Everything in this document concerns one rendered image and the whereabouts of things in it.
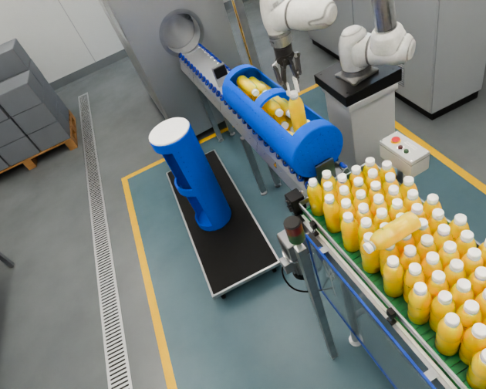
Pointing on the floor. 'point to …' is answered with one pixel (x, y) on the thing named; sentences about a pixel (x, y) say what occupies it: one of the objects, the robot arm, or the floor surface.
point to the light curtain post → (246, 33)
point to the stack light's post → (315, 299)
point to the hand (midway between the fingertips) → (291, 87)
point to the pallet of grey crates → (20, 113)
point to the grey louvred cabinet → (428, 48)
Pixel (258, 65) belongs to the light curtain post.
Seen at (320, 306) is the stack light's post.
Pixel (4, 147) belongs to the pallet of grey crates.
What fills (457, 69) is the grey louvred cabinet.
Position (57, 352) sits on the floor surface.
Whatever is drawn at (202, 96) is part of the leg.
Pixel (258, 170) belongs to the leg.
